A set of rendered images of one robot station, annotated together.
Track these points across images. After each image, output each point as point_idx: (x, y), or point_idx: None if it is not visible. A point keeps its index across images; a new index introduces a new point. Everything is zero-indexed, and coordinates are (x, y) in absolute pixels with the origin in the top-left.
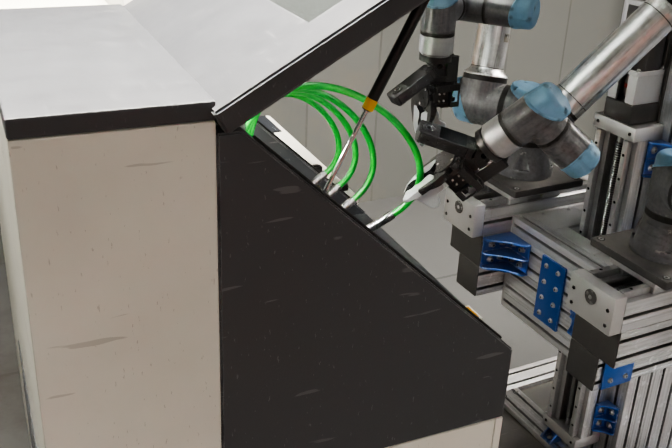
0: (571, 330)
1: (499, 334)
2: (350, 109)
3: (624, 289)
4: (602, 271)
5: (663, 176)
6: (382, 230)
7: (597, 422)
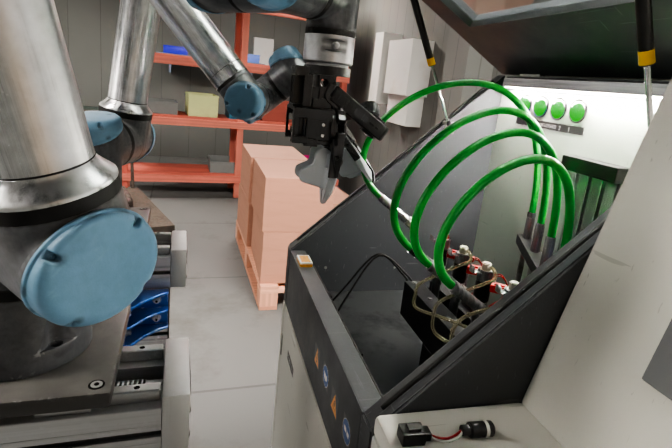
0: (162, 325)
1: (298, 237)
2: (437, 134)
3: (165, 233)
4: (157, 245)
5: (123, 138)
6: (345, 365)
7: None
